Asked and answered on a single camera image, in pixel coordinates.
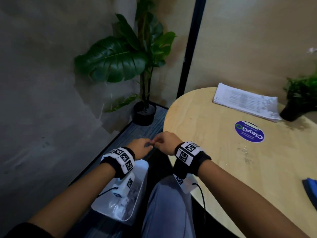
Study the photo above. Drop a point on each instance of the person's left hand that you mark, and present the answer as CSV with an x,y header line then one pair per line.
x,y
140,147

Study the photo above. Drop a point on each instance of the person's right hand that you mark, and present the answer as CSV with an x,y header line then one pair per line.
x,y
168,143

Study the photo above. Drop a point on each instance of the stack of printed papers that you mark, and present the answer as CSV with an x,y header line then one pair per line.
x,y
247,101

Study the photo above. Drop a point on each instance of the blue stapler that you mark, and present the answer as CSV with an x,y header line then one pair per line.
x,y
312,190

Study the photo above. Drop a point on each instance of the person's right forearm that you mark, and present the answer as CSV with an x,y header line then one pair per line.
x,y
247,200

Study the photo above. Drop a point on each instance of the person's left forearm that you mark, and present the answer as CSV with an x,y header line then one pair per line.
x,y
74,198

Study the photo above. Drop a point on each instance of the round wooden table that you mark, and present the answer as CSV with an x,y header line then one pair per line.
x,y
210,121

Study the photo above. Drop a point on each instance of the person's grey trousers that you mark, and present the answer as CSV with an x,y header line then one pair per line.
x,y
166,210

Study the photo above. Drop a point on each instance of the person's black shirt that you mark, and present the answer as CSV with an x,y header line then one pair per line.
x,y
29,231

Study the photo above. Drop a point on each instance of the white plastic bin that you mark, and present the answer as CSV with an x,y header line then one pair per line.
x,y
141,171

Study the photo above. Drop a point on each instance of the black left wristband with markers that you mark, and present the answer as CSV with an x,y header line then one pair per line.
x,y
120,161

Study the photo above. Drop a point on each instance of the black wristband with markers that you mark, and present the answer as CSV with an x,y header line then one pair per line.
x,y
190,158
120,161

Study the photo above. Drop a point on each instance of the black right wristband with markers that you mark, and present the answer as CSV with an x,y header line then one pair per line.
x,y
190,158

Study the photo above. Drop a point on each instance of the round blue sticker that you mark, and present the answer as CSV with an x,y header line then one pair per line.
x,y
249,132

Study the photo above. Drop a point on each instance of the large leafy potted plant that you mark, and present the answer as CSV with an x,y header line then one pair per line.
x,y
114,59

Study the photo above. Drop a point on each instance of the small potted flowering plant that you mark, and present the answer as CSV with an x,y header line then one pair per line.
x,y
301,96

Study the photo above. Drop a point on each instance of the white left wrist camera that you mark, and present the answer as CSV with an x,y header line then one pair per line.
x,y
123,187

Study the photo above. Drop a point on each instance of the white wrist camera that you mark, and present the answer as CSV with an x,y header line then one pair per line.
x,y
185,184
123,187

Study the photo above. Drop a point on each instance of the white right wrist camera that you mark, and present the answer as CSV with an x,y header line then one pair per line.
x,y
185,184

